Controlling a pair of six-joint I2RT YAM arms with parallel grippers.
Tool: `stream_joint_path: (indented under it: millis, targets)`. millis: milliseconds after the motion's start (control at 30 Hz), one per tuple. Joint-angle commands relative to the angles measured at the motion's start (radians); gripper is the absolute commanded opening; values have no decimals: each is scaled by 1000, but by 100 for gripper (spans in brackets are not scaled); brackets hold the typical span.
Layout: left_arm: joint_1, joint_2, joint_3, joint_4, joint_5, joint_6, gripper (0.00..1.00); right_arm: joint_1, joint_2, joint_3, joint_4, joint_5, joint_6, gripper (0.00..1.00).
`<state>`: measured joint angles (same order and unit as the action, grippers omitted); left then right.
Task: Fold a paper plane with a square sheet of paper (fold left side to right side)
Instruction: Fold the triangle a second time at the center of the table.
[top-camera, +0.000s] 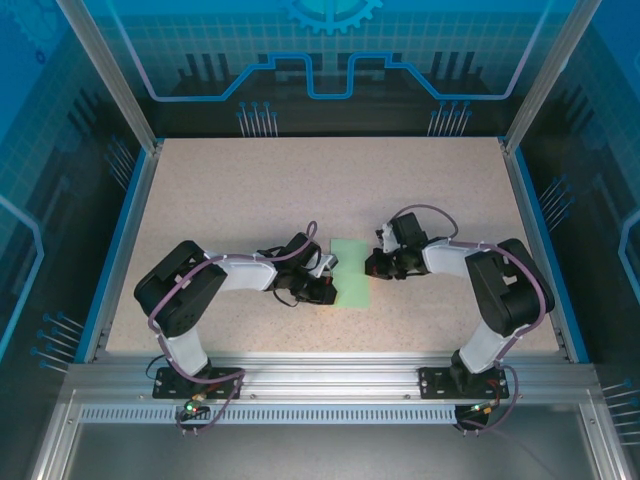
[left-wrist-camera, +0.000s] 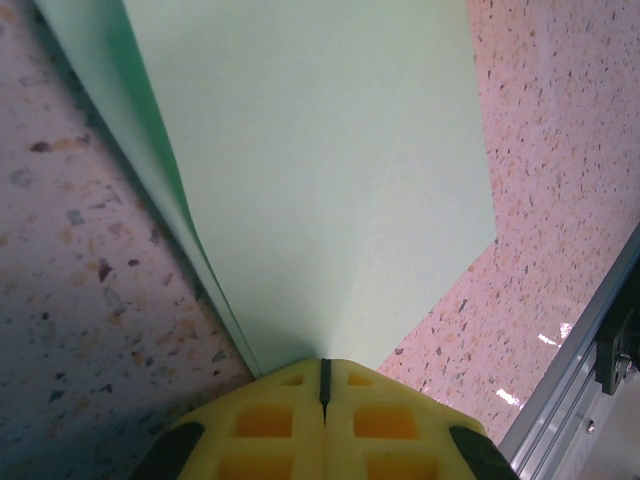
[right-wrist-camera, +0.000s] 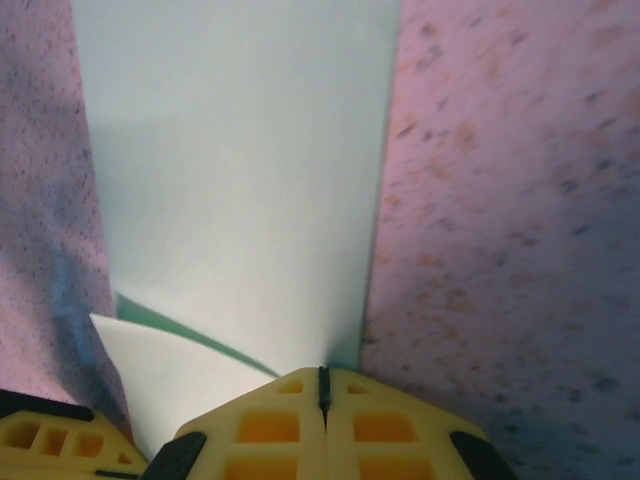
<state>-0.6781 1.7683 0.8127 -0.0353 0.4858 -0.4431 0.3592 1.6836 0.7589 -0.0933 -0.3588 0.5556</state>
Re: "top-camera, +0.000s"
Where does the slotted grey cable duct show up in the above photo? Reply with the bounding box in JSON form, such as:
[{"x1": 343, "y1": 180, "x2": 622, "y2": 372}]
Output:
[{"x1": 77, "y1": 404, "x2": 459, "y2": 426}]

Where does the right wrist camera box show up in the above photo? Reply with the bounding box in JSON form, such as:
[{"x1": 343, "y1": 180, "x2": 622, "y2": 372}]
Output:
[{"x1": 375, "y1": 222, "x2": 401, "y2": 254}]

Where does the aluminium mounting rail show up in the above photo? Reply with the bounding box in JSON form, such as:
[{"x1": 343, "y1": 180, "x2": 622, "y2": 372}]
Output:
[{"x1": 64, "y1": 349, "x2": 601, "y2": 401}]

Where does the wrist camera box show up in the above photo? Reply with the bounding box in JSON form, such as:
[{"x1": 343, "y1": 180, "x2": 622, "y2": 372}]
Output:
[
  {"x1": 312, "y1": 253, "x2": 339, "y2": 276},
  {"x1": 375, "y1": 222, "x2": 401, "y2": 254}
]

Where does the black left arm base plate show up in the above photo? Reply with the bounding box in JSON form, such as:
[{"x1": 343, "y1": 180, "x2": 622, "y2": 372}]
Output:
[{"x1": 152, "y1": 366, "x2": 245, "y2": 400}]

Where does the aluminium frame post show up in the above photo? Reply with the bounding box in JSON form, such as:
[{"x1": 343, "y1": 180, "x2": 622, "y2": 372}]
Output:
[
  {"x1": 54, "y1": 0, "x2": 164, "y2": 156},
  {"x1": 502, "y1": 0, "x2": 604, "y2": 156}
]

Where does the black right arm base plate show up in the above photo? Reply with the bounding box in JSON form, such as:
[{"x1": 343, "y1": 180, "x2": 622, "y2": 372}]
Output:
[{"x1": 417, "y1": 366, "x2": 511, "y2": 400}]

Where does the green paper sheet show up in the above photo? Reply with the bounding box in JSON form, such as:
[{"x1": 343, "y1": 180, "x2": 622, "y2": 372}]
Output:
[{"x1": 329, "y1": 238, "x2": 372, "y2": 310}]

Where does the aluminium side frame rail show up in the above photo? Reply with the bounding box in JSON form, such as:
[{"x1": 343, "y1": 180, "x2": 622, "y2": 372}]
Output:
[
  {"x1": 499, "y1": 137, "x2": 576, "y2": 364},
  {"x1": 82, "y1": 139, "x2": 164, "y2": 364}
]

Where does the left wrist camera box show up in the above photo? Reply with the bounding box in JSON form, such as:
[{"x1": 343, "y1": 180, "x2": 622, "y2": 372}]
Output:
[{"x1": 312, "y1": 253, "x2": 339, "y2": 276}]

